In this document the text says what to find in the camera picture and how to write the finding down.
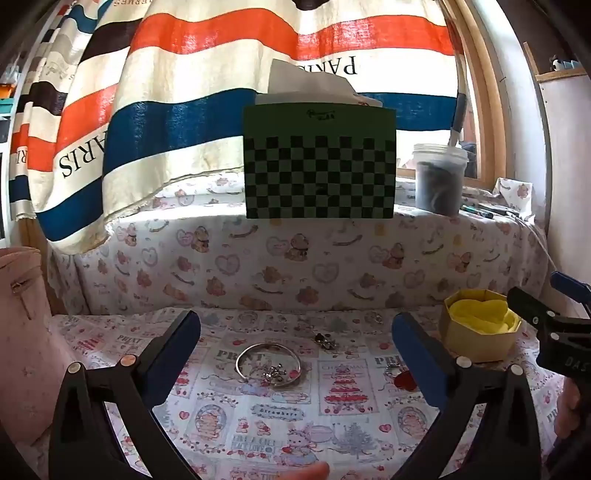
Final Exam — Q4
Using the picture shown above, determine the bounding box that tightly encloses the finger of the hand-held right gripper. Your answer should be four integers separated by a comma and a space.
549, 271, 591, 319
507, 287, 561, 334

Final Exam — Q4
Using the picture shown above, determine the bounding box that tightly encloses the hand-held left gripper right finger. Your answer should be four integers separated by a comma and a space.
392, 312, 542, 480

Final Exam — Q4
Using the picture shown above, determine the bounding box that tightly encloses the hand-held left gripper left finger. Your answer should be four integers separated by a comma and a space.
47, 310, 202, 480

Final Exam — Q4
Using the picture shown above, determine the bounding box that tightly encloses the red heart keychain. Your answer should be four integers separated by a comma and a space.
385, 364, 419, 391

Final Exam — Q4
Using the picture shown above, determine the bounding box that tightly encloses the yellow octagonal box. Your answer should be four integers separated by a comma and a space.
438, 288, 523, 364

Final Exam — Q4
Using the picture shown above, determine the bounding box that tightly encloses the silver bangle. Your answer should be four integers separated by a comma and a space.
235, 343, 302, 387

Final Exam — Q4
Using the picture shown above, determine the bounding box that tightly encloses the silver charm chain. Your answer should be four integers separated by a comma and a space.
257, 364, 290, 385

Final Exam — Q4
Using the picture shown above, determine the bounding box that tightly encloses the person's right hand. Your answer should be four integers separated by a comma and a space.
555, 382, 591, 439

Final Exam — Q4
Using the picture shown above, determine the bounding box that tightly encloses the person's left hand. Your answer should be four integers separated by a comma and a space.
276, 463, 331, 480

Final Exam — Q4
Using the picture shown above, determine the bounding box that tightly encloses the yellow cloth lining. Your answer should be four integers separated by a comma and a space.
449, 298, 519, 335

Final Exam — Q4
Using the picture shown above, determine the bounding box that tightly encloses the dark pen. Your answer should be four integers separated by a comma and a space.
462, 202, 523, 219

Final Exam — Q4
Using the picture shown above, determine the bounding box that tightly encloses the strawberry printed tablecloth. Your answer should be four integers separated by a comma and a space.
28, 305, 573, 480

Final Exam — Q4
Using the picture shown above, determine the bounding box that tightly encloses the white board panel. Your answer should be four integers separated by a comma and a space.
523, 41, 591, 296

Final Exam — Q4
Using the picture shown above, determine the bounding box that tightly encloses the pink bag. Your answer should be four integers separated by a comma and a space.
0, 247, 93, 450

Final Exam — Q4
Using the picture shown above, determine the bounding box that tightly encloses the bear and heart printed cloth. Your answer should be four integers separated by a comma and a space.
48, 178, 550, 315

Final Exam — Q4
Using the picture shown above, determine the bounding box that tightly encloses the clear plastic tub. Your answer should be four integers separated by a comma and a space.
412, 143, 469, 216

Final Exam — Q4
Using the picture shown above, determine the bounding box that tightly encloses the green black checkerboard card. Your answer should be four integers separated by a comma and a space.
243, 104, 397, 220

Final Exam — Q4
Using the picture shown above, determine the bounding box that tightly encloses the white tissue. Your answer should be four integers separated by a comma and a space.
256, 59, 384, 108

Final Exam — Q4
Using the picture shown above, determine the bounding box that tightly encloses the tool handle in tub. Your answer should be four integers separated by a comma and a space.
449, 92, 468, 149

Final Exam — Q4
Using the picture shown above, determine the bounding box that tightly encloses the wooden window frame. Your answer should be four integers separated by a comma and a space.
443, 0, 514, 185

